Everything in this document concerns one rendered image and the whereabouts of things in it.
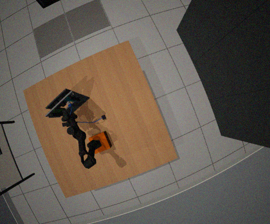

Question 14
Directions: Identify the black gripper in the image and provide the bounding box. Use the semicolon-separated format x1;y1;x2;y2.
61;108;77;127

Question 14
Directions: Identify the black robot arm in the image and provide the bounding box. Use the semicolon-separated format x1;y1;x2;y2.
62;121;101;169

